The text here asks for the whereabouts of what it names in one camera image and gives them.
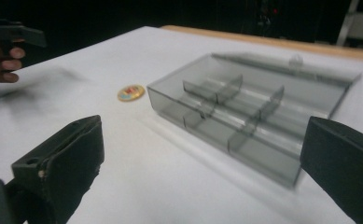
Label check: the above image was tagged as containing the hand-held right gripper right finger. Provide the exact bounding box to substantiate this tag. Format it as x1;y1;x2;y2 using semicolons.
300;116;363;224

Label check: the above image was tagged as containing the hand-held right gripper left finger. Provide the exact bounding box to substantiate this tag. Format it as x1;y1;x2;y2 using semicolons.
10;114;105;224

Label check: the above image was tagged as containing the round gold colourful badge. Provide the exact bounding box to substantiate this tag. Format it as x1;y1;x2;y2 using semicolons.
117;84;146;103

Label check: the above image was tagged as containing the clear grey plastic divided box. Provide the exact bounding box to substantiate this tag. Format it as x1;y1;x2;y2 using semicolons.
147;51;363;189

